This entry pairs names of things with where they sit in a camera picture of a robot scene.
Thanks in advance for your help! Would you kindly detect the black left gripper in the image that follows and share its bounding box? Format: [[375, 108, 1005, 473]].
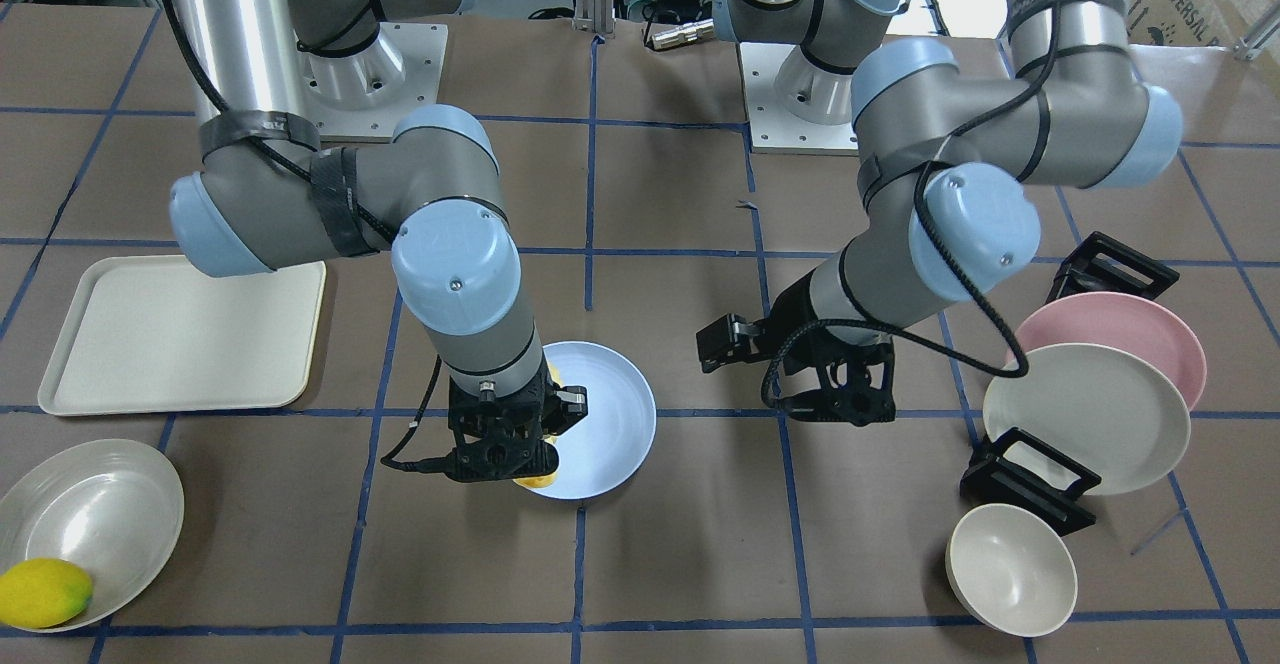
[[696, 313, 897, 427]]

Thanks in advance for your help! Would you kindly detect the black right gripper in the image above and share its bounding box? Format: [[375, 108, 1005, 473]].
[[440, 374, 589, 484]]

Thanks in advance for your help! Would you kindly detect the light blue plate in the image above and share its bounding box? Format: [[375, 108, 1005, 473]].
[[529, 342, 657, 500]]

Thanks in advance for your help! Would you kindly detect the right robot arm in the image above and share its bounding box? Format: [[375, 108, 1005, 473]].
[[163, 0, 588, 484]]

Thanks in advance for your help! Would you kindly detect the beige plate in rack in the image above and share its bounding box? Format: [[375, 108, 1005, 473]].
[[983, 342, 1190, 496]]

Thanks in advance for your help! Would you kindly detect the pink plate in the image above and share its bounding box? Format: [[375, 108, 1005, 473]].
[[1015, 292, 1208, 409]]

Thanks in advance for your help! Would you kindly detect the white round plate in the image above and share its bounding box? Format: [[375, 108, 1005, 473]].
[[1, 439, 186, 635]]

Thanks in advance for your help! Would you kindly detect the black dish rack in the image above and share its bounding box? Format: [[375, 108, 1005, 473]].
[[961, 232, 1180, 535]]

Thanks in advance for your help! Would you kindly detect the beige bowl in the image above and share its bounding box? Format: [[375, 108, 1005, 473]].
[[945, 503, 1078, 638]]

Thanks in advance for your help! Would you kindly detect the white rectangular tray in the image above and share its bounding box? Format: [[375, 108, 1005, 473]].
[[37, 255, 326, 417]]

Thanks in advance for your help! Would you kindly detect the yellow lemon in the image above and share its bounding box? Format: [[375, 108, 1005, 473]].
[[1, 558, 93, 629]]

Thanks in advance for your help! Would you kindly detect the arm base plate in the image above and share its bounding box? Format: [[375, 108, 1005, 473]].
[[298, 22, 449, 145], [739, 38, 1011, 155]]

